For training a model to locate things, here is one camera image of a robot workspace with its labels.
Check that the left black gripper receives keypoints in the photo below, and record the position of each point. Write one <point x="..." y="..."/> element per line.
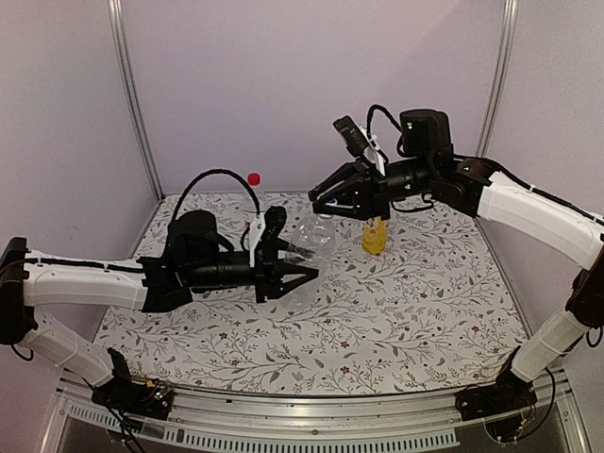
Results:
<point x="270" y="272"/>

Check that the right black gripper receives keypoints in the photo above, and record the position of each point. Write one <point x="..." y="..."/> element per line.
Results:
<point x="370" y="191"/>

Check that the clear plastic bottle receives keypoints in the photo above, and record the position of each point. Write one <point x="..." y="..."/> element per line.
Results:
<point x="317" y="233"/>

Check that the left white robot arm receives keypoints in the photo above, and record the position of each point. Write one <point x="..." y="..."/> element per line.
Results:
<point x="196" y="258"/>

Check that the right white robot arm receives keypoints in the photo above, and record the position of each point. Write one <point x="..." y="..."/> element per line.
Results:
<point x="480" y="188"/>

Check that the yellow juice bottle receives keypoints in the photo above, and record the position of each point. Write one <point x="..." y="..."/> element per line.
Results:
<point x="374" y="236"/>

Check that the floral patterned table mat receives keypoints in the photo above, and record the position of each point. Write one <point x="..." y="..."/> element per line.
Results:
<point x="430" y="312"/>

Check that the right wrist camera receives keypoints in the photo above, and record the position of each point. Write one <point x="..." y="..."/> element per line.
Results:
<point x="361" y="144"/>

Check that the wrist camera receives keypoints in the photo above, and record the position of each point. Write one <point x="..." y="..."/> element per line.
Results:
<point x="361" y="144"/>
<point x="264" y="242"/>

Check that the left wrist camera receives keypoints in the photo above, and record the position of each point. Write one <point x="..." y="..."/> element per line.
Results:
<point x="264" y="242"/>

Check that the right aluminium frame post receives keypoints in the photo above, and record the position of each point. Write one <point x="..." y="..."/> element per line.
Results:
<point x="502" y="64"/>

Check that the aluminium frame post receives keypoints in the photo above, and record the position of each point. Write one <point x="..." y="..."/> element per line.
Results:
<point x="502" y="64"/>
<point x="118" y="29"/>

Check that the front aluminium rail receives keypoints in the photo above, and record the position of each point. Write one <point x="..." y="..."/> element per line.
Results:
<point x="219" y="421"/>

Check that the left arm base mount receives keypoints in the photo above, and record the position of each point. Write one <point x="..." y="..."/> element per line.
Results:
<point x="152" y="399"/>

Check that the left aluminium frame post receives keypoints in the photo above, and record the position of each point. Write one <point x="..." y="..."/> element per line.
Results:
<point x="118" y="29"/>

